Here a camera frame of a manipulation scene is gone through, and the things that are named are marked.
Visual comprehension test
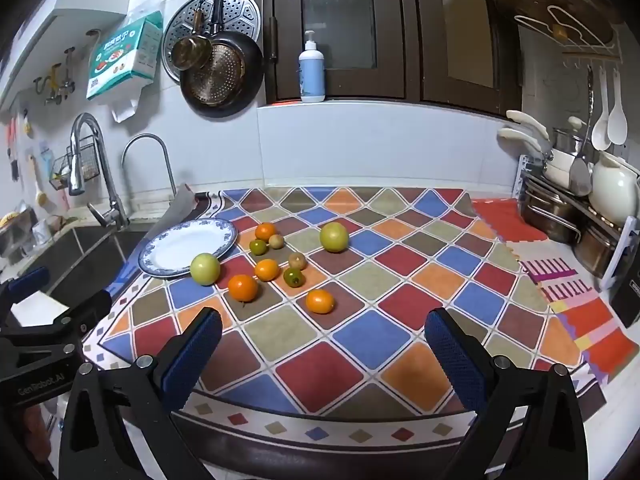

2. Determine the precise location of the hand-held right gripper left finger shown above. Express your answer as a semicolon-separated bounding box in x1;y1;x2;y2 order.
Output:
59;306;223;480

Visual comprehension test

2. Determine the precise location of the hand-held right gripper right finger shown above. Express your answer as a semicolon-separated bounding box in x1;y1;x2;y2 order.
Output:
424;307;588;480

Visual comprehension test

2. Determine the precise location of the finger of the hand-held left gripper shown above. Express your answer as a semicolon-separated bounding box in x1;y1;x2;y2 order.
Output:
0;266;51;313
0;289;113;358

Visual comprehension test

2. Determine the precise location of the green apple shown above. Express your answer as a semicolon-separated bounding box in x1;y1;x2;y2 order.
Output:
190;253;221;286

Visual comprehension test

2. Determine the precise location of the blue rimmed white plate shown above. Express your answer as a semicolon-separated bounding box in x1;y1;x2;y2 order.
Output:
138;218;238;279

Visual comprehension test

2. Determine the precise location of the yellow-green apple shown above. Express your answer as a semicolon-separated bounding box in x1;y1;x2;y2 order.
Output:
319;222;350;253

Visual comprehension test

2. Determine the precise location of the steel sink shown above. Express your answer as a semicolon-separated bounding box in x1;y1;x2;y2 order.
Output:
0;225;151;311

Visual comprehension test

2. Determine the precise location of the colourful diamond pattern mat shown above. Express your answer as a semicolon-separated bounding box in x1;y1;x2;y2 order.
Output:
82;186;608;453

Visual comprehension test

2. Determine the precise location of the chrome pull-down faucet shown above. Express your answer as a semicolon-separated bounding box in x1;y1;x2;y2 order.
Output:
69;112;132;232

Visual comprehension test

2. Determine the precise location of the large steel pot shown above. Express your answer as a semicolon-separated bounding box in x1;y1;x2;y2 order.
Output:
572;220;621;278
520;180;583;246

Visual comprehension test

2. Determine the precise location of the black box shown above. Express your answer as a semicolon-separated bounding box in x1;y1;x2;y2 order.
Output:
607;259;640;330

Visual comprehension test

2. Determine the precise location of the chrome gooseneck faucet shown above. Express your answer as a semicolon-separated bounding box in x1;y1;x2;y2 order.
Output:
121;133;179;198

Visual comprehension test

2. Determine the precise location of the white dish rack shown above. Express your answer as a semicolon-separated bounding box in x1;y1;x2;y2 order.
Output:
512;154;640;292

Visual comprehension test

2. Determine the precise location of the white bowl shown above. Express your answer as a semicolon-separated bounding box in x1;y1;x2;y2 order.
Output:
542;149;576;187

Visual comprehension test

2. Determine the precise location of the metal spatula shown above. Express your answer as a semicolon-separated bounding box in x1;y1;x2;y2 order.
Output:
569;64;596;197

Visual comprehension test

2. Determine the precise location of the white pitcher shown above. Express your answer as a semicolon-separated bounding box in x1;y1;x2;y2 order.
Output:
591;152;640;227

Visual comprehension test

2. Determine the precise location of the steel pot with lid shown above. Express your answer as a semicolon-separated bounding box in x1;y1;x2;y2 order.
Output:
552;116;594;155

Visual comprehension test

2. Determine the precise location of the teal tissue pack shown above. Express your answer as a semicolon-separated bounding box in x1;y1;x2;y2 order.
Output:
86;10;165;122

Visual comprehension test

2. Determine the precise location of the white spoon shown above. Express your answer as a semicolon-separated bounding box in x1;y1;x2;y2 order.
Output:
606;71;629;145
592;67;613;152

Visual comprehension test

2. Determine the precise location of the gold colander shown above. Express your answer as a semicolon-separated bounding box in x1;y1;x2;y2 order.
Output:
187;44;247;107

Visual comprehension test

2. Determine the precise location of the small brass saucepan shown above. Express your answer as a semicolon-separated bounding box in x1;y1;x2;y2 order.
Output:
171;0;213;70

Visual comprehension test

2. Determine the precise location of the black frying pan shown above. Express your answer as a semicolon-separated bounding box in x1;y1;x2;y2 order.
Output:
179;0;265;120

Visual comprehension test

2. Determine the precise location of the blue pump bottle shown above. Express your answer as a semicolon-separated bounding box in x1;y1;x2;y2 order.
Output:
298;30;327;104

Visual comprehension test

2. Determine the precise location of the perforated steel steamer plate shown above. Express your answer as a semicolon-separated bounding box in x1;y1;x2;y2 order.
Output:
162;0;262;83

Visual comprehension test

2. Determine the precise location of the yellow handled dish brush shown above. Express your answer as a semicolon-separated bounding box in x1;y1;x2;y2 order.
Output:
29;154;50;206

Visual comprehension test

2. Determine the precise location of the black wire basket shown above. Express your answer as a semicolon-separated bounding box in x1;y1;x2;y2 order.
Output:
49;142;99;192

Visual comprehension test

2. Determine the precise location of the white pan handle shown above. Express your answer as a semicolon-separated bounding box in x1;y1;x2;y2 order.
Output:
505;109;551;142
497;126;546;153

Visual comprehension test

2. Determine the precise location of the dark wooden window frame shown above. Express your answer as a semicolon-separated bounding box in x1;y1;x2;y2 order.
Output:
255;0;523;117

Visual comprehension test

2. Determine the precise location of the white wire wall rack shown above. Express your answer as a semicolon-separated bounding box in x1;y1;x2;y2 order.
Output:
515;5;623;59

